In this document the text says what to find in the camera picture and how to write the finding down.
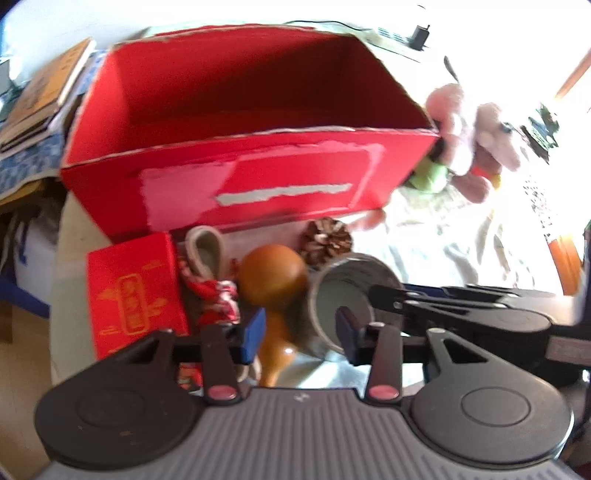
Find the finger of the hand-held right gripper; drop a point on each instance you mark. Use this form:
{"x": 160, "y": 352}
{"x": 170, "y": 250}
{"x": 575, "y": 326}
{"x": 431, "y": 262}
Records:
{"x": 392, "y": 299}
{"x": 485, "y": 291}

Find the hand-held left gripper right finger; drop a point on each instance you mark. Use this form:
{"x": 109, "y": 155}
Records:
{"x": 346, "y": 336}

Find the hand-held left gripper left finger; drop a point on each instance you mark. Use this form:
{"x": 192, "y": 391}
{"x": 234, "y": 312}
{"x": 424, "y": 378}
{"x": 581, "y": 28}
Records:
{"x": 253, "y": 333}

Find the red white knot ornament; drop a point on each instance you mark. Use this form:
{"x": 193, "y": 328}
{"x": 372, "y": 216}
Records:
{"x": 210, "y": 295}

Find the brown wooden gourd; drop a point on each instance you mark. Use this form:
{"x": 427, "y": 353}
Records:
{"x": 272, "y": 277}

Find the small red gift box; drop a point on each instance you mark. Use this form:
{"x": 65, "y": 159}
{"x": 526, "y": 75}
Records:
{"x": 134, "y": 295}

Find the large red cardboard box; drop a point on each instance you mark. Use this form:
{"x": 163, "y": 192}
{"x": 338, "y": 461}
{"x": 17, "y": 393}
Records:
{"x": 258, "y": 175}

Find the brown pine cone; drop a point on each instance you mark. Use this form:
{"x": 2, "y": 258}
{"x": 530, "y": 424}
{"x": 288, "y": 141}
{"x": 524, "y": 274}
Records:
{"x": 325, "y": 240}

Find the pink plush toy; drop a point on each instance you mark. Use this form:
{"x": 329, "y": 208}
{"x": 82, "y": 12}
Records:
{"x": 494, "y": 134}

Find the white power strip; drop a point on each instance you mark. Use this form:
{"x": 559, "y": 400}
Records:
{"x": 390, "y": 36}

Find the black charger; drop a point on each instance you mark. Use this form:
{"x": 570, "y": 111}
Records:
{"x": 421, "y": 36}

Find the blue patterned cloth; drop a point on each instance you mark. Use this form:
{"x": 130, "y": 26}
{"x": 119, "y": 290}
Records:
{"x": 27, "y": 161}

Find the brown book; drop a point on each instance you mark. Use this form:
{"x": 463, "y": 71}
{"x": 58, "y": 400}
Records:
{"x": 27, "y": 124}

